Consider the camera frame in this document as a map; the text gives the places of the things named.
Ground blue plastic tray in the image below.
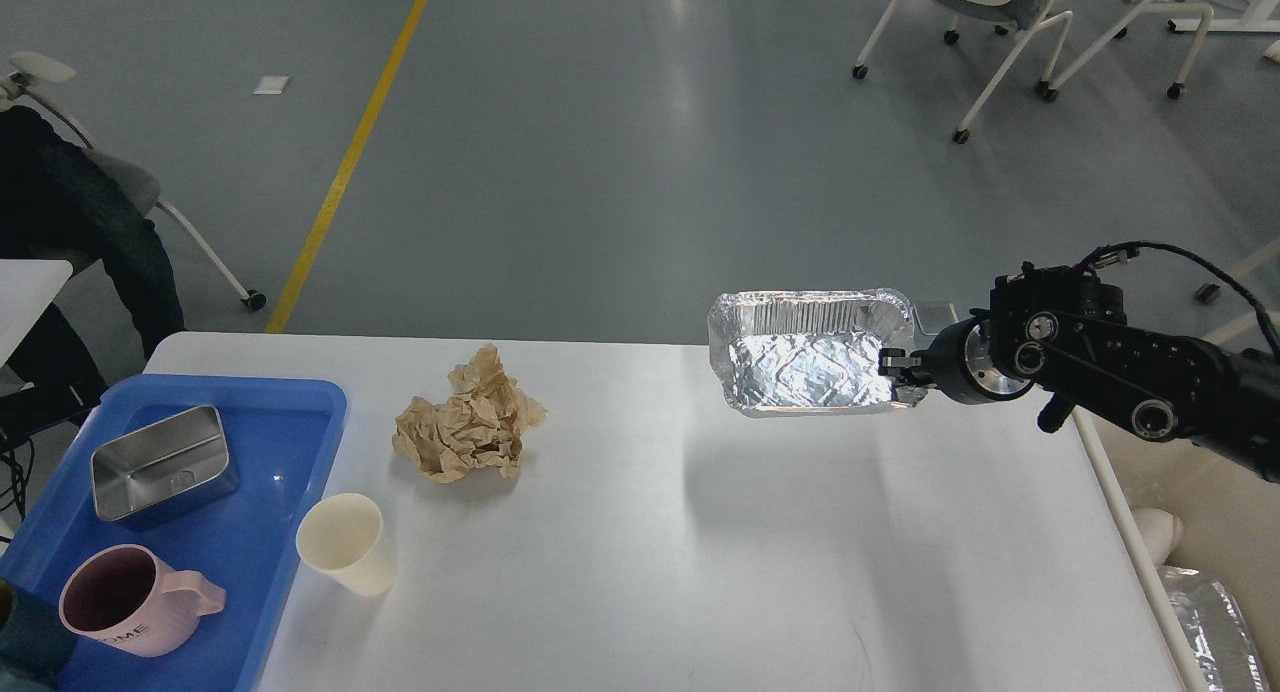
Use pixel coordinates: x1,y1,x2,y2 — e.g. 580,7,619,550
3,374,348,691

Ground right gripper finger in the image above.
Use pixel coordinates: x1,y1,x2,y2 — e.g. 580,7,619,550
878,347,936,388

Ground brown paper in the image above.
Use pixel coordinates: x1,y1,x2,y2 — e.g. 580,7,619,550
390,344,547,484

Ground white chair leg right edge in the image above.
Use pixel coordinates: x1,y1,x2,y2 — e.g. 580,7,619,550
1192,237,1279,304

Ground grey office chair left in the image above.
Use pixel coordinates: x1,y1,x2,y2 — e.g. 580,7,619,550
3,51,268,312

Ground stainless steel rectangular tray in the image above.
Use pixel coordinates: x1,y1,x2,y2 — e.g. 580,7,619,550
90,405,241,531

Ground white side table left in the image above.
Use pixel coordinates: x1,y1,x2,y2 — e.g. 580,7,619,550
0,258,76,423

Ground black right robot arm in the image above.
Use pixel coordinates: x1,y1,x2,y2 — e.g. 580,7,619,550
878,240,1279,484

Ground aluminium foil tray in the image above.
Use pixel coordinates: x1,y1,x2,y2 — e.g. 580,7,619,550
707,288,928,418

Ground white chair top right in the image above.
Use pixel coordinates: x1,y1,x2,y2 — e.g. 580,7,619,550
850,0,1073,145

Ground pink mug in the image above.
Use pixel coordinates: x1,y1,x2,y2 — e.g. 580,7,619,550
56,544,227,657

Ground black cables at left edge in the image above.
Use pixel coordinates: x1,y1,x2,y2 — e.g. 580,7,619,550
0,427,37,544

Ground beige plastic bin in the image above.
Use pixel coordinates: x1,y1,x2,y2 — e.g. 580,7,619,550
1071,409,1279,691

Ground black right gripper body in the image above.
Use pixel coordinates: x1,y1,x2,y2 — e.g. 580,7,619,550
925,317,1032,405

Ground person in beige sweater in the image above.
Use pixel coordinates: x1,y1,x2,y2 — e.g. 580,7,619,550
1,107,186,358

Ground floor outlet plate right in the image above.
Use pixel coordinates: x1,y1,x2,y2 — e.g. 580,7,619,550
914,301,960,336

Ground cream paper cup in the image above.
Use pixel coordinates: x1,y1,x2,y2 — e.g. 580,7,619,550
294,492,398,597

